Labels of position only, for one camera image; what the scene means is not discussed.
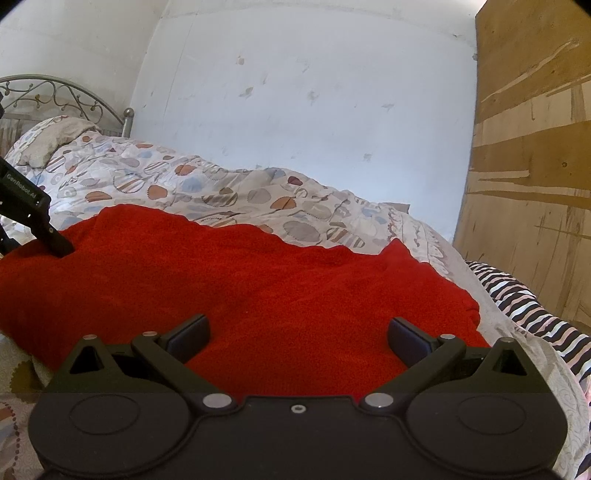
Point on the metal bed headboard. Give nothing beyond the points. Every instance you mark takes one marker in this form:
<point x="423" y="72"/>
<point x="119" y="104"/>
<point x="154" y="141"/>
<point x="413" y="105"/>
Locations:
<point x="60" y="94"/>

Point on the plywood board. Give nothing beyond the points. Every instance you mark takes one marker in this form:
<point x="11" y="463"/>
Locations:
<point x="535" y="161"/>

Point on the zebra striped bed sheet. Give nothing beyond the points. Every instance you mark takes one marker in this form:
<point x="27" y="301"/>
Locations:
<point x="531" y="314"/>

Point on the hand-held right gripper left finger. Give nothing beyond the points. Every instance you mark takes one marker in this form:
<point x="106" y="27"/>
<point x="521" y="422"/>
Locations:
<point x="188" y="340"/>

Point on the floral patterned blanket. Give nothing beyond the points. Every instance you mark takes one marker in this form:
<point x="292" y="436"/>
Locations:
<point x="221" y="194"/>

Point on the beige patterned pillow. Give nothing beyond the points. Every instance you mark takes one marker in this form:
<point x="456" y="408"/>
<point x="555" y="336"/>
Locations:
<point x="51" y="141"/>

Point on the brown pillow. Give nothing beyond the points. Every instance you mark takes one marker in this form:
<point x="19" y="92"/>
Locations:
<point x="392" y="207"/>

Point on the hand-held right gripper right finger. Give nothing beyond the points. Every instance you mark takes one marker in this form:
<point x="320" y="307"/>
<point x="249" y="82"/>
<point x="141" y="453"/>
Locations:
<point x="407" y="342"/>

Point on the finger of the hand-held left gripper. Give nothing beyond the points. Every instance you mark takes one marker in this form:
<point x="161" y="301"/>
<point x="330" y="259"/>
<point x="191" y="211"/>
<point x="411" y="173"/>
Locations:
<point x="54" y="239"/>

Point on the red knit sweater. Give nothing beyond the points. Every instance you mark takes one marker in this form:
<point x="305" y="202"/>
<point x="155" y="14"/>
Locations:
<point x="258" y="295"/>

